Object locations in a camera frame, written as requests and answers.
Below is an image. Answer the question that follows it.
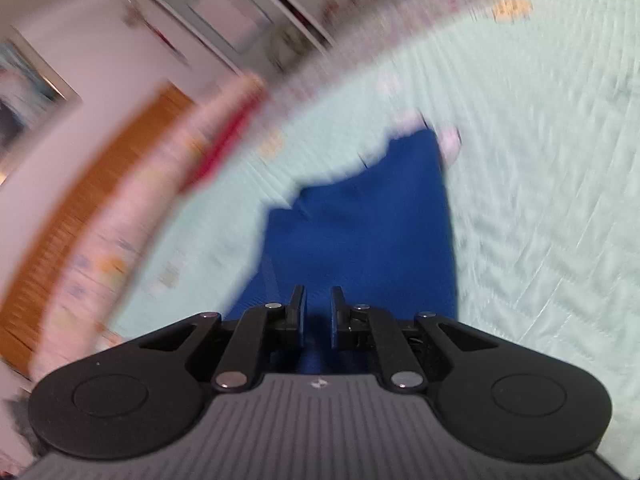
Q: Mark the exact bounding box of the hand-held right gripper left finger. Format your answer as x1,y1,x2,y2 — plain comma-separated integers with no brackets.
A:
139,285,307,393

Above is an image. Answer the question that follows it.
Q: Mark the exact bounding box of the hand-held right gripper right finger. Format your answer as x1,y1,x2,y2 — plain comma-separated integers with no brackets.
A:
330,286,499,393

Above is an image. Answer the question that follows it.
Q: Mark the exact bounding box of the blue knit sweater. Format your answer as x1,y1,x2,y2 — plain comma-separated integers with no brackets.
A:
222,127,458,376

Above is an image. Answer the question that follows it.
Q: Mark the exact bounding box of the floral rolled quilt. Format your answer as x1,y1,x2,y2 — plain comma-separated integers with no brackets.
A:
30,75,266,381

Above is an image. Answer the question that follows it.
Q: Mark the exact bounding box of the red blanket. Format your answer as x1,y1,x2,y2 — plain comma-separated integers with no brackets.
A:
180,90,266,196

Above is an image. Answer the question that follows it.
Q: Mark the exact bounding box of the quilted bee-print bedspread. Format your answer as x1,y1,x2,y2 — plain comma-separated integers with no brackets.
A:
90,0,640,480

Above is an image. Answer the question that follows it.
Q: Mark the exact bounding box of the wooden headboard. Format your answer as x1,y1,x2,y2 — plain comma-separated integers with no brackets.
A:
0,85,196,376

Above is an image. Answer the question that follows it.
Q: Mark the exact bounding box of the sliding-door wardrobe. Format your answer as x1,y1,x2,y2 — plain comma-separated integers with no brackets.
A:
115,0,416,76

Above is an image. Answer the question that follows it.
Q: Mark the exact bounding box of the red hanging ornament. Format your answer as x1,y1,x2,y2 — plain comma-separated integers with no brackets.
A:
120,0,191,66

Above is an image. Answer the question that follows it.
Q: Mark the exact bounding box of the blue-framed wall chart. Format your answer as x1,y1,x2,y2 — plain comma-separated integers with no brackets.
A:
187,0,273,53

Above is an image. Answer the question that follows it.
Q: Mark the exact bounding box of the framed wall picture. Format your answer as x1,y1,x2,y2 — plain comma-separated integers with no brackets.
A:
0,35,83,186

